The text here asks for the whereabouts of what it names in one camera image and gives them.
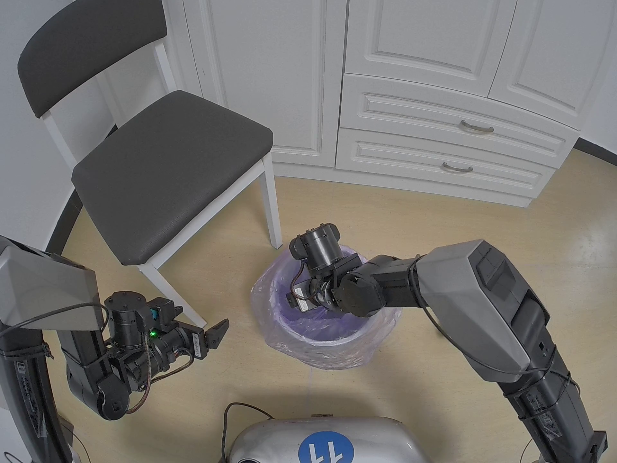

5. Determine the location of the white trash bin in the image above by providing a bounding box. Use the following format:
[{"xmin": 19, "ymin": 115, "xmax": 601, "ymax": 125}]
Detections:
[{"xmin": 264, "ymin": 259, "xmax": 386, "ymax": 363}]

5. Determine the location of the grey and white chair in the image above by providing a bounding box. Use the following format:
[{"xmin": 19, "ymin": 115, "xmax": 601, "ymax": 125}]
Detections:
[{"xmin": 17, "ymin": 0, "xmax": 282, "ymax": 328}]

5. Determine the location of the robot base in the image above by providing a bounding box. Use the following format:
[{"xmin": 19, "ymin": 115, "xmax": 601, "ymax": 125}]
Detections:
[{"xmin": 227, "ymin": 413, "xmax": 430, "ymax": 463}]

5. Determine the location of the white wardrobe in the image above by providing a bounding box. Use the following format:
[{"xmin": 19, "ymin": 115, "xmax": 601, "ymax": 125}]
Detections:
[{"xmin": 161, "ymin": 0, "xmax": 617, "ymax": 208}]

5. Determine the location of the purple plastic bag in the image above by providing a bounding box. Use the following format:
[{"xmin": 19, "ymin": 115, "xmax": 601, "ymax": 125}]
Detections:
[{"xmin": 251, "ymin": 245, "xmax": 403, "ymax": 370}]

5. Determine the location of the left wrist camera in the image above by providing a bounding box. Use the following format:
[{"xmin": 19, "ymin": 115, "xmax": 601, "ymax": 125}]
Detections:
[{"xmin": 147, "ymin": 297, "xmax": 184, "ymax": 331}]

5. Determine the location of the black cable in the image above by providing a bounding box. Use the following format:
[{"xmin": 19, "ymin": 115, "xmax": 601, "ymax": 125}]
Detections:
[{"xmin": 221, "ymin": 402, "xmax": 275, "ymax": 463}]

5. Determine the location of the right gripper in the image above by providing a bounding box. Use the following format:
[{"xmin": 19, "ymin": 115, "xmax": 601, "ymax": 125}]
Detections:
[{"xmin": 287, "ymin": 277, "xmax": 339, "ymax": 315}]

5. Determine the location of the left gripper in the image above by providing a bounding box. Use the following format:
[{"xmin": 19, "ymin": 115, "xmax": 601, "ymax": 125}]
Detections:
[{"xmin": 154, "ymin": 319, "xmax": 230, "ymax": 370}]

